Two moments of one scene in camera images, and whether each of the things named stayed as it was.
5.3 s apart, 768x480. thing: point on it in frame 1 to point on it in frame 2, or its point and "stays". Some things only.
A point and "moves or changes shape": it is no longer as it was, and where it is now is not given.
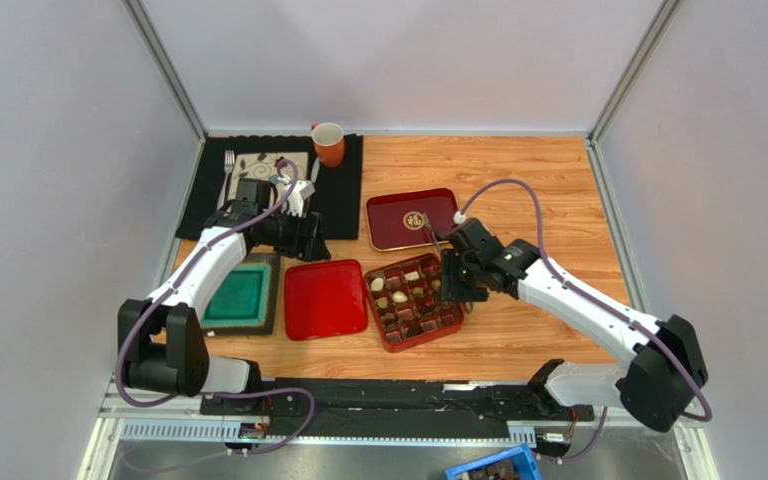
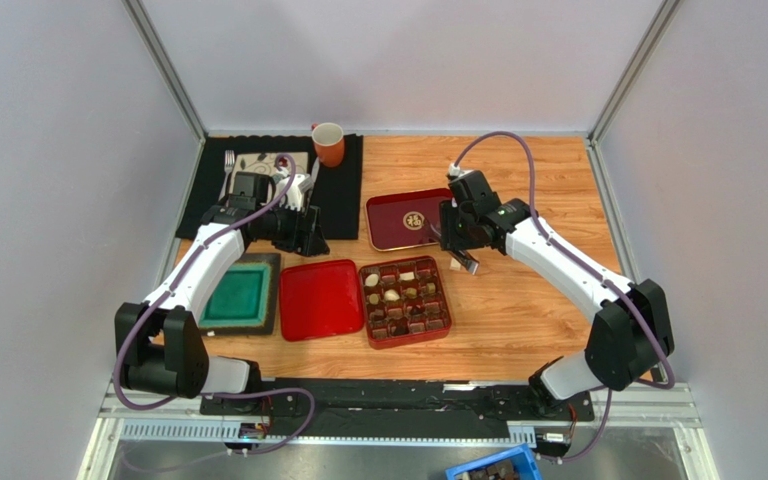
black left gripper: x=308 y=248 stays
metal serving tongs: x=467 y=306 moves or changes shape
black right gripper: x=462 y=286 to x=458 y=235
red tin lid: x=324 y=298 stays
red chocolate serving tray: x=409 y=219 stays
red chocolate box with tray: x=406 y=302 stays
